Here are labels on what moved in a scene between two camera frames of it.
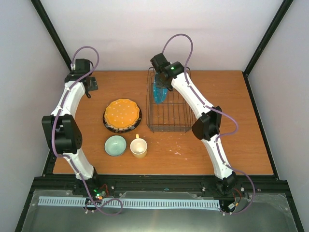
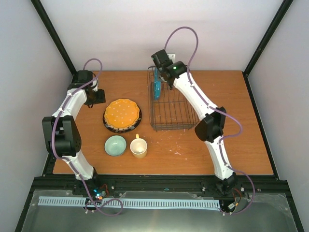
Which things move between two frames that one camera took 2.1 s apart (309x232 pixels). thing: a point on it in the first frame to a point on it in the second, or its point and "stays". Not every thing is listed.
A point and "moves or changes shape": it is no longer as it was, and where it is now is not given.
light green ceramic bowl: x=115 y=145 stays
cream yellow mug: x=138 y=147 stays
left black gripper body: x=94 y=86 to x=96 y=98
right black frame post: x=268 y=36 stays
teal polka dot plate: x=160 y=94 moves or changes shape
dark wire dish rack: x=174 y=115 stays
